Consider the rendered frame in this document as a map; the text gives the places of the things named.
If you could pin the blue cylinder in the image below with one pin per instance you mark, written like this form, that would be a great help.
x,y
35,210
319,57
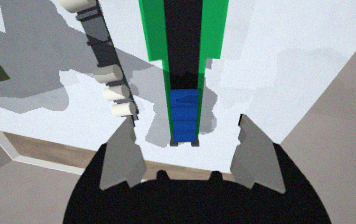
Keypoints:
x,y
184,113
184,97
184,136
184,126

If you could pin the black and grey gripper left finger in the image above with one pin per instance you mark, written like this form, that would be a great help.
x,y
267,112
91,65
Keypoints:
x,y
117,166

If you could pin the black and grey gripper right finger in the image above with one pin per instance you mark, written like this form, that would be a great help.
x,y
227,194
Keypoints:
x,y
264,167

